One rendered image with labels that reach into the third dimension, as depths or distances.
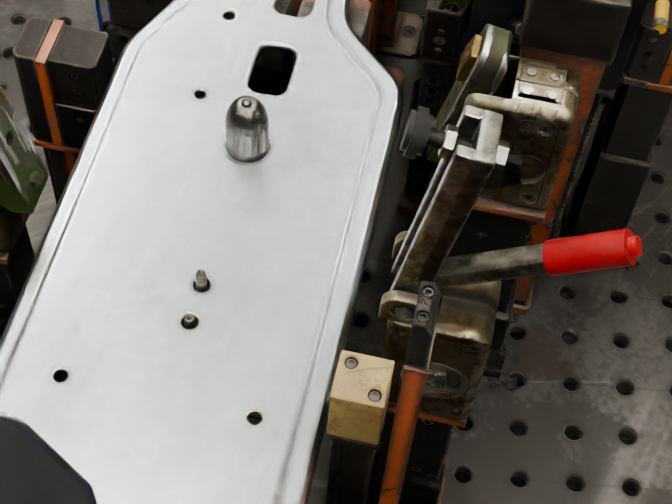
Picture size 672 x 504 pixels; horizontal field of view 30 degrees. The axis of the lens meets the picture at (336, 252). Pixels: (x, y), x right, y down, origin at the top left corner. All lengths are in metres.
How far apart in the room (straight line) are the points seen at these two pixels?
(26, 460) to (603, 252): 0.38
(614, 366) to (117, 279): 0.53
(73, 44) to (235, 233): 0.23
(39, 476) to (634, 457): 0.77
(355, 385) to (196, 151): 0.26
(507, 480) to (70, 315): 0.46
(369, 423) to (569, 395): 0.45
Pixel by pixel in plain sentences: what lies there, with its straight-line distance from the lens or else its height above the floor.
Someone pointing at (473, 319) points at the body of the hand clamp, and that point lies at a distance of 0.80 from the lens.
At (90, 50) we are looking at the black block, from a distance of 1.02.
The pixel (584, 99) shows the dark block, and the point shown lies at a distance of 0.97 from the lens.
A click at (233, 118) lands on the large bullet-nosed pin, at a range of 0.90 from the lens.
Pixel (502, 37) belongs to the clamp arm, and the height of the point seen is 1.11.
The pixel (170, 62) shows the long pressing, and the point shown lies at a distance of 0.99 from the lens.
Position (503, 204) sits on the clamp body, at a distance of 0.97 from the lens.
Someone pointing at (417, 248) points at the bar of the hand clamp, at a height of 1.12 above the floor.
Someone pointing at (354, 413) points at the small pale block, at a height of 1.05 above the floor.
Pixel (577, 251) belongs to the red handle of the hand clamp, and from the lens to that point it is 0.74.
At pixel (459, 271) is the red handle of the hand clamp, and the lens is 0.77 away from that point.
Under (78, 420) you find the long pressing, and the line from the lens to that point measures 0.82.
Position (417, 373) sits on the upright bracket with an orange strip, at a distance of 0.66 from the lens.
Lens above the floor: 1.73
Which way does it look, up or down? 56 degrees down
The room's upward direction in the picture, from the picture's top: 5 degrees clockwise
